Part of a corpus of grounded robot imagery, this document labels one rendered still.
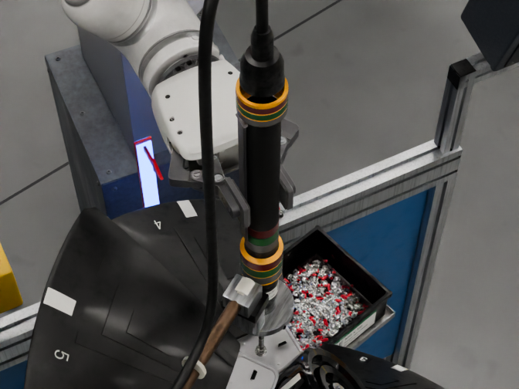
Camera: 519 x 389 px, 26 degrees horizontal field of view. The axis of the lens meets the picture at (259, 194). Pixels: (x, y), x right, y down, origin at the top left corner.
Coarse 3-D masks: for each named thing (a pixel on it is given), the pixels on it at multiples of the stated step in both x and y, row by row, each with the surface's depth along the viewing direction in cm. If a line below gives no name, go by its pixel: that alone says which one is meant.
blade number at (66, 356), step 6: (54, 342) 106; (54, 348) 106; (60, 348) 107; (66, 348) 107; (72, 348) 107; (54, 354) 106; (60, 354) 106; (66, 354) 107; (72, 354) 107; (54, 360) 106; (60, 360) 106; (66, 360) 107; (72, 360) 107; (66, 366) 107; (72, 366) 107
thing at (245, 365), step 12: (240, 360) 120; (252, 360) 120; (240, 372) 120; (252, 372) 120; (264, 372) 121; (276, 372) 122; (228, 384) 119; (240, 384) 120; (252, 384) 121; (264, 384) 121
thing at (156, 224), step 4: (160, 216) 143; (148, 220) 142; (152, 220) 142; (156, 220) 142; (160, 220) 142; (164, 220) 143; (152, 224) 142; (156, 224) 142; (160, 224) 142; (164, 224) 142; (156, 228) 141; (160, 228) 142; (164, 228) 142; (168, 228) 142; (156, 232) 141; (160, 232) 141
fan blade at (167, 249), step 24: (120, 216) 142; (144, 216) 142; (168, 216) 143; (216, 216) 145; (144, 240) 140; (168, 240) 140; (192, 240) 141; (240, 240) 142; (168, 264) 138; (192, 264) 138; (192, 288) 136; (216, 312) 134; (240, 336) 132
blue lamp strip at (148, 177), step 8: (144, 144) 148; (152, 152) 150; (144, 160) 151; (144, 168) 152; (152, 168) 153; (144, 176) 154; (152, 176) 154; (144, 184) 155; (152, 184) 156; (144, 192) 156; (152, 192) 157; (144, 200) 158; (152, 200) 159
